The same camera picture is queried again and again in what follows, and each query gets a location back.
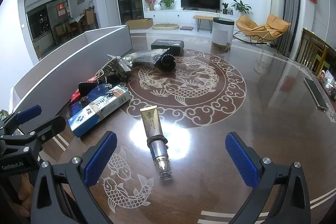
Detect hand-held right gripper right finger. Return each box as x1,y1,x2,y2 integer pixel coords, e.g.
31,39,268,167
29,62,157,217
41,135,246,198
225,132,311,224

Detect orange lounge chair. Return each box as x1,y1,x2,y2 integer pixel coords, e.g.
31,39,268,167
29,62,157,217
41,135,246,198
233,13,292,47

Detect pile of colourful small clutter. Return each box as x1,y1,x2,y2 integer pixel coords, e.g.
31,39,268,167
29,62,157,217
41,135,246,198
318,69,336,98

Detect clear cylindrical jar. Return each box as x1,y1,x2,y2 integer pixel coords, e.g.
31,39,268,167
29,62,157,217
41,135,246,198
211,17,235,52

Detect white television cabinet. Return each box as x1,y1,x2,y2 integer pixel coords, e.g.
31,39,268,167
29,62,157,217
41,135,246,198
144,8,248,26

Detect blue and white medicine box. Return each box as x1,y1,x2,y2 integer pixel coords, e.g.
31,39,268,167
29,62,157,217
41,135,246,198
68,85,131,138

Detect red packet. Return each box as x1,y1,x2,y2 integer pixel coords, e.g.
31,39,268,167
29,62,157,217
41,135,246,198
70,77,99,104

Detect dark glass sliding door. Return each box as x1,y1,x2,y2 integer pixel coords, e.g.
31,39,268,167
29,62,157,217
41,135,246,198
26,0,70,59

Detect gold rhinestone hair claw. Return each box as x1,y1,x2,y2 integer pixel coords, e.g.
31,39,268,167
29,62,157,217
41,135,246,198
106,54,132,81

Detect cardboard box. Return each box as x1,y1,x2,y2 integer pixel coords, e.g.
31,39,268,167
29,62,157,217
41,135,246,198
125,18,153,30

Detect tan elastic hair tie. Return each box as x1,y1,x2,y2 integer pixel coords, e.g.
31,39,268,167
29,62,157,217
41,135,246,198
88,102,104,119

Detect beige pet bed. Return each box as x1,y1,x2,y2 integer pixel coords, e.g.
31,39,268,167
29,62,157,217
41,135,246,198
152,23,180,31

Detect wooden bench with metal legs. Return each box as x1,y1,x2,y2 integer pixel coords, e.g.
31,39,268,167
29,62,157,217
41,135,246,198
193,15,214,32

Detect pearl hair clip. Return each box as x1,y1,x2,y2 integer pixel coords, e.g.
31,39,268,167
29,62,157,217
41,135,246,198
94,69,109,88

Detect grey curtain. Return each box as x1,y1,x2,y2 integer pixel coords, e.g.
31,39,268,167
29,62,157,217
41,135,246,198
276,0,302,56

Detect large leafy potted plant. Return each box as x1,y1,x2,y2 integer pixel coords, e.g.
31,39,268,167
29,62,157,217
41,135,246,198
231,0,252,14

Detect wooden dining chair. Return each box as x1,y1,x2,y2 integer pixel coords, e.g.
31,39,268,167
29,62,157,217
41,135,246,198
84,9,99,29

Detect wooden desktop with fish pattern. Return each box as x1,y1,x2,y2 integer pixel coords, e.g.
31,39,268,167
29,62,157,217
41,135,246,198
10,30,336,224

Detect person's left hand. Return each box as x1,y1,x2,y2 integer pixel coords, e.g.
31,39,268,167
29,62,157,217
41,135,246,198
10,173,36,218

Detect gold and silver cosmetic tube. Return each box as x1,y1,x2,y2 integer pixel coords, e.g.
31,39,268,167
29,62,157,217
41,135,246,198
140,105,174,180

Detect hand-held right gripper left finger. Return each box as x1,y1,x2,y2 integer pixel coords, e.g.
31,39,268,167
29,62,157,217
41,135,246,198
31,131,118,224

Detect smartphone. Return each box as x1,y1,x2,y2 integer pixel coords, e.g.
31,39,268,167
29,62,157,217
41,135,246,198
304,77,328,111

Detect clear bag of cotton swabs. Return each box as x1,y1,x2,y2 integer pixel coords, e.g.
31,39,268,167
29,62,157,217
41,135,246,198
123,49,171,67

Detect dark brown hair tie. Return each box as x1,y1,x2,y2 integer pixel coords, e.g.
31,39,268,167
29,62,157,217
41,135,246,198
146,135,168,151

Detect black beaded velvet scrunchie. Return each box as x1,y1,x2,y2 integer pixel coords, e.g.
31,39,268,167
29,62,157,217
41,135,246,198
78,81,99,97
154,50,177,72

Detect red flowers in vase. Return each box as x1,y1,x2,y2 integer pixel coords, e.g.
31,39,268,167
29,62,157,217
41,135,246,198
144,0,158,11

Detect red window poster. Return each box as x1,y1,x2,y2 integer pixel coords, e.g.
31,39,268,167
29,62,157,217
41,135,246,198
57,1,69,17

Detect black rectangular box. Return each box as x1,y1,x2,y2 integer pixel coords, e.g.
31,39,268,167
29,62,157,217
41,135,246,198
151,39,185,56

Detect rimless glasses with black temples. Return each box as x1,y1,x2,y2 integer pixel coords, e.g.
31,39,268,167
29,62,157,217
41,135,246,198
76,84,116,109

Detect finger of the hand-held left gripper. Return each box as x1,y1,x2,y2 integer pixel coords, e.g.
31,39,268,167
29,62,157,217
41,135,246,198
16,116,66,159
0,105,42,135

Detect green potted plant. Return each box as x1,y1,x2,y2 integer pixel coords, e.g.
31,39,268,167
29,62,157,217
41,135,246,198
160,0,177,10

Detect dark wooden chair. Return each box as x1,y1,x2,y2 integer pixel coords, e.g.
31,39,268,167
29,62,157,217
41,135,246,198
294,28,330,75

